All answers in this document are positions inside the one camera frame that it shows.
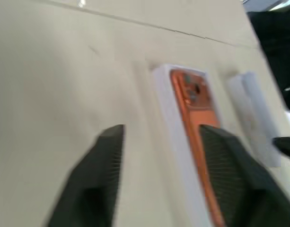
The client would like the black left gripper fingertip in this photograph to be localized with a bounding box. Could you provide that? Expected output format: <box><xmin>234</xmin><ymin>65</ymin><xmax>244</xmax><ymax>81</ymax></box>
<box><xmin>272</xmin><ymin>136</ymin><xmax>290</xmax><ymax>163</ymax></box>

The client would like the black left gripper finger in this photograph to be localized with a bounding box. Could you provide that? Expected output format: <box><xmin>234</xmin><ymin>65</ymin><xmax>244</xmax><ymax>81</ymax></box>
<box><xmin>47</xmin><ymin>124</ymin><xmax>125</xmax><ymax>227</ymax></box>
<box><xmin>199</xmin><ymin>125</ymin><xmax>290</xmax><ymax>227</ymax></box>

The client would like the white phone box lid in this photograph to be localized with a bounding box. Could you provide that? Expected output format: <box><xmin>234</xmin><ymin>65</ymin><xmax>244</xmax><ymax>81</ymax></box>
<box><xmin>226</xmin><ymin>72</ymin><xmax>282</xmax><ymax>168</ymax></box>

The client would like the white phone box base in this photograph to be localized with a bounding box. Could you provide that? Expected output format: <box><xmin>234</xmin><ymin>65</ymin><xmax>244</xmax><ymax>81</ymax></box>
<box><xmin>152</xmin><ymin>63</ymin><xmax>221</xmax><ymax>227</ymax></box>

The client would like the orange smartphone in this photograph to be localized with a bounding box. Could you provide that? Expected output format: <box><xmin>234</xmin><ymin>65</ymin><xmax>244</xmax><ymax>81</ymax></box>
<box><xmin>169</xmin><ymin>69</ymin><xmax>227</xmax><ymax>227</ymax></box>

